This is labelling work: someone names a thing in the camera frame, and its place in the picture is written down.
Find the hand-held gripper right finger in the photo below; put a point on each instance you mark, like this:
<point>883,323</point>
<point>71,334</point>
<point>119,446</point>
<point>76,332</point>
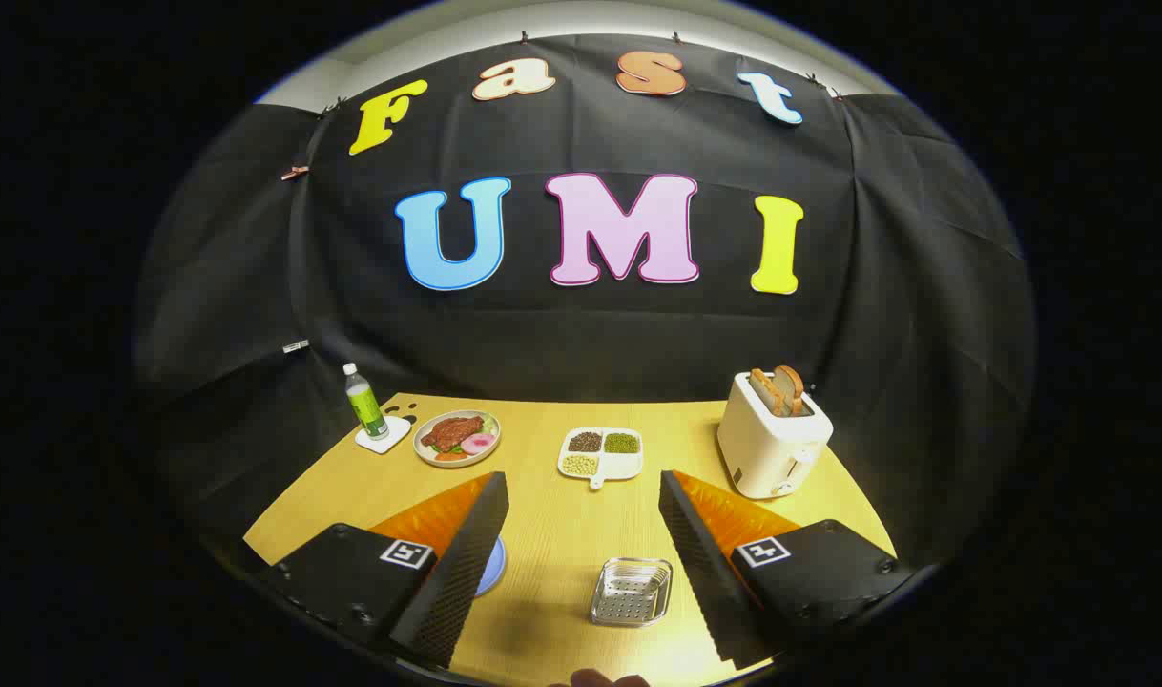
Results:
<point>705,572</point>

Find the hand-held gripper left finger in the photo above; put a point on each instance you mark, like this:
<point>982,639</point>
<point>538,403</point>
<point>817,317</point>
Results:
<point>462,572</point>

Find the blue plate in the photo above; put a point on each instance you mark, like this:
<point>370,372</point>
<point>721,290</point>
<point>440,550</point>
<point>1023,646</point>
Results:
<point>492,568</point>

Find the white toaster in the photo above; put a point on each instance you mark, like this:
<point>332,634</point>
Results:
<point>762,458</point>

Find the pink ham slice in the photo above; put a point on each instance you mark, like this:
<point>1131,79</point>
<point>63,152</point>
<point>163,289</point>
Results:
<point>478,443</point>

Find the white divided tray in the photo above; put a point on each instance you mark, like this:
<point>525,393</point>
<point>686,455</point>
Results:
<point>624,466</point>

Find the brown steak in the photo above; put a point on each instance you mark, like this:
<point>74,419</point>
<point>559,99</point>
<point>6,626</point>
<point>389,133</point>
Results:
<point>450,431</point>

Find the beige food plate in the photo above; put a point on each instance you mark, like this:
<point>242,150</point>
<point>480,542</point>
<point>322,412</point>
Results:
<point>493,429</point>

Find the pile of green beans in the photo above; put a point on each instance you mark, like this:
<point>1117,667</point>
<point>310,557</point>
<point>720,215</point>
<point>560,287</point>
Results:
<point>621,443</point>

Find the white square coaster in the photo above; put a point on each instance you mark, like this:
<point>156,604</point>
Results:
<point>397,431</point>

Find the pile of yellow soybeans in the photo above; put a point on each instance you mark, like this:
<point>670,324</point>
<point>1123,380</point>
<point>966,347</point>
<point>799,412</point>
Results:
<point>580,465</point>

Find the pile of dark red beans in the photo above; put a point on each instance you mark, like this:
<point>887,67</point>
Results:
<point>586,442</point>

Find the green label plastic bottle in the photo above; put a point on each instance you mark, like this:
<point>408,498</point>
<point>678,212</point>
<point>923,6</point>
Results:
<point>366,410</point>

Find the brown bread slice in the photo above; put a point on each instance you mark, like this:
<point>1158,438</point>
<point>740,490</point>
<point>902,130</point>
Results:
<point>791,382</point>
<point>764,386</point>

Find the copper clip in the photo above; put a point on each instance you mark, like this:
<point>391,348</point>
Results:
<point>295,173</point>

